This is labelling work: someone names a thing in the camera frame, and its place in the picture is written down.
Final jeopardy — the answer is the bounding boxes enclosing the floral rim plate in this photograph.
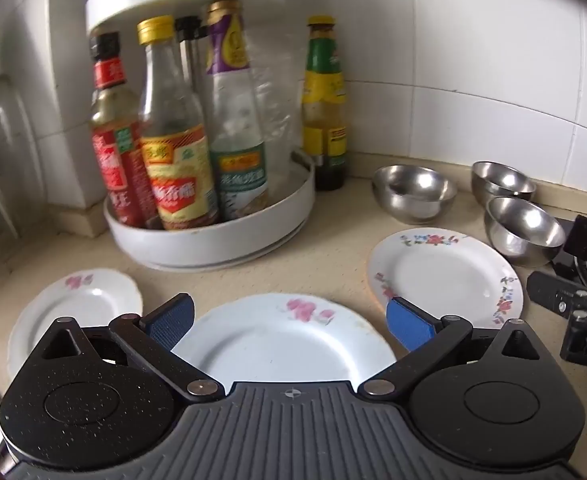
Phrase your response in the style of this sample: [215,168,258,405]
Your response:
[367,227,524,330]

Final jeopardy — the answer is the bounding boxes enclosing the black cap steel bottle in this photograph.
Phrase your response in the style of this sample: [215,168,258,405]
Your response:
[173,16,209,92]

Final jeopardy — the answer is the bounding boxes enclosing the stainless steel bowl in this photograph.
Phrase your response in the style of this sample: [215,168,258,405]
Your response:
[483,196,567,268]
[372,164,458,226]
[471,161,537,207]

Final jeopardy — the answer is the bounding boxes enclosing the red label sauce bottle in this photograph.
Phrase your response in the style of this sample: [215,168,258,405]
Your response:
[89,31,159,228]

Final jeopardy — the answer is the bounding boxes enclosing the small pink flower plate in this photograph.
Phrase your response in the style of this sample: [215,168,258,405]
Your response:
[7,268,144,381]

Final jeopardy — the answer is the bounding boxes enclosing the white two-tier rotating rack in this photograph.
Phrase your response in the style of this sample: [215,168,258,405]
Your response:
[84,0,317,273]

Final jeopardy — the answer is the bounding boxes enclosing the yellow cap vinegar bottle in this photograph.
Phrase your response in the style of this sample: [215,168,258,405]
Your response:
[136,16,220,231]

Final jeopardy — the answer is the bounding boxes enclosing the purple neck label bottle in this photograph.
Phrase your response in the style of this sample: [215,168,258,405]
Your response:
[204,0,270,221]

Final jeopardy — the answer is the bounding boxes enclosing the large pink flower plate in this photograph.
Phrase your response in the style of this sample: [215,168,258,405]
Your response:
[170,292,399,395]

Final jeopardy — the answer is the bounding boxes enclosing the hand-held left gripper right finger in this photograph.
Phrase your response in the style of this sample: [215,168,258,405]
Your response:
[357,296,544,403]

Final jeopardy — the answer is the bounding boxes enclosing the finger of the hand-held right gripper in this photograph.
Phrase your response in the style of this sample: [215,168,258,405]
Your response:
[526,269,587,320]

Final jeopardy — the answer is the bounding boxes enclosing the clear glass lid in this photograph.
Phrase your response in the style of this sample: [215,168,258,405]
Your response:
[0,75,41,211]

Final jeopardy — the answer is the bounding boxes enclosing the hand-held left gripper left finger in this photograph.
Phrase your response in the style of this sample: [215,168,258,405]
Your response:
[40,294,226,403]

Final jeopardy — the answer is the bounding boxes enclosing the green yellow label bottle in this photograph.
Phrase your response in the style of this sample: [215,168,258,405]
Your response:
[301,15,349,192]

